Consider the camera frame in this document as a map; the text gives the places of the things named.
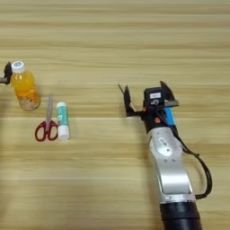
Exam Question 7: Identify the blue plastic bar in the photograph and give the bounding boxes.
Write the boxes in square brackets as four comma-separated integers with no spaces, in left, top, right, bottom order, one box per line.
[164,106,177,128]

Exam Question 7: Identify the red handled scissors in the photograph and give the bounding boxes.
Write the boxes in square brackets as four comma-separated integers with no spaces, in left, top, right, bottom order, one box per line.
[34,92,60,143]

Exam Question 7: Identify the green white glue stick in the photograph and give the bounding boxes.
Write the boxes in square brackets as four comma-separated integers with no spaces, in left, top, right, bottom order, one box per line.
[56,101,72,142]

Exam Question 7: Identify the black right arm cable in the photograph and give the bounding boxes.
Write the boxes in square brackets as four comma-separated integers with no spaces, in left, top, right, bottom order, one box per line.
[155,107,214,200]

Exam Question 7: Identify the yellow handled screwdriver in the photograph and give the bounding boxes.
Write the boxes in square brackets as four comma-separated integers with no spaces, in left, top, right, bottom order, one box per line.
[117,83,137,111]

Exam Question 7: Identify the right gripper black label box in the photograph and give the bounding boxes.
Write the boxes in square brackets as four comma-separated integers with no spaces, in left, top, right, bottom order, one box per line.
[143,86,168,108]

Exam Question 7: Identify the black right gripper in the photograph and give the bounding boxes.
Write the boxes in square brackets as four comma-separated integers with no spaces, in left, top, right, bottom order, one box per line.
[123,80,181,135]

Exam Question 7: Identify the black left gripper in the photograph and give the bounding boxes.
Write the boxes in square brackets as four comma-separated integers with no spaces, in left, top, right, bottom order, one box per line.
[0,61,13,85]

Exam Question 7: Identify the orange juice bottle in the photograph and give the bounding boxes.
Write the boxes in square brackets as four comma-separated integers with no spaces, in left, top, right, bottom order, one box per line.
[11,60,42,112]

